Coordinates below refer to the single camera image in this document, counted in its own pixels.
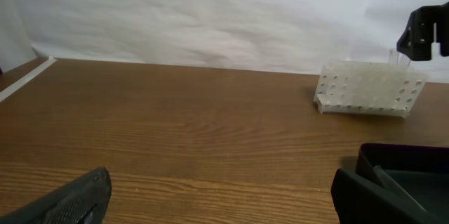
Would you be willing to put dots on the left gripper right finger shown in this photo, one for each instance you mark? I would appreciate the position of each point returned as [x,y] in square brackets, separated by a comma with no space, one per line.
[365,203]

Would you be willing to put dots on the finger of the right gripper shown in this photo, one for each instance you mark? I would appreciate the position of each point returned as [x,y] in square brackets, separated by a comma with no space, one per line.
[445,31]
[417,34]

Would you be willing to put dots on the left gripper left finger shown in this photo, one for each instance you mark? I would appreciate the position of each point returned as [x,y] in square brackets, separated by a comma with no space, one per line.
[70,199]

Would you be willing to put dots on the clear test tube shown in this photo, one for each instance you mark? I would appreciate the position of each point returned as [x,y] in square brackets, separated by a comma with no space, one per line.
[405,61]
[393,57]

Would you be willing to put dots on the black tray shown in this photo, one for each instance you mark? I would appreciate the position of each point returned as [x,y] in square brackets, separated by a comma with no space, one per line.
[403,155]

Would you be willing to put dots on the white test tube rack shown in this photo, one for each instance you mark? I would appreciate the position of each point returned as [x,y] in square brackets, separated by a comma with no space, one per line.
[368,87]

